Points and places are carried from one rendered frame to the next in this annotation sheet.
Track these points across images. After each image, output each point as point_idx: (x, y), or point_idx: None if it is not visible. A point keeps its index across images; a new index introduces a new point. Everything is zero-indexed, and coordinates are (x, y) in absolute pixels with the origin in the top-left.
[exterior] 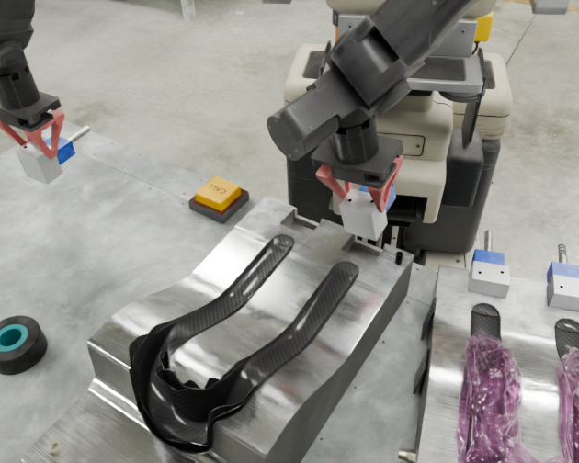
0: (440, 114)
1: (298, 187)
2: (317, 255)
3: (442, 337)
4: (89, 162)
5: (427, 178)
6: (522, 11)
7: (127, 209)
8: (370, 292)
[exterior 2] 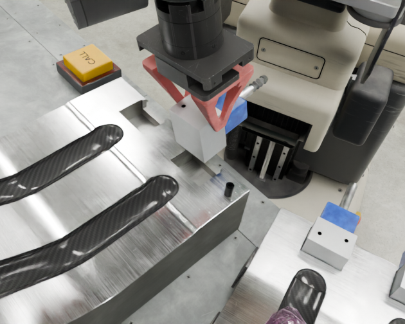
0: (350, 38)
1: None
2: (140, 160)
3: (242, 302)
4: None
5: (316, 105)
6: None
7: None
8: (179, 222)
